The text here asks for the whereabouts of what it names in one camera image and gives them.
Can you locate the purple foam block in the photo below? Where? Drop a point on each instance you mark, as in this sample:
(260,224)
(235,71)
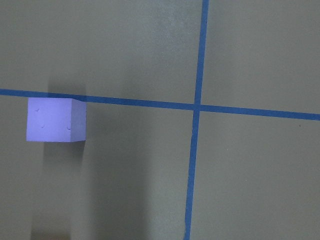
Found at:
(61,120)

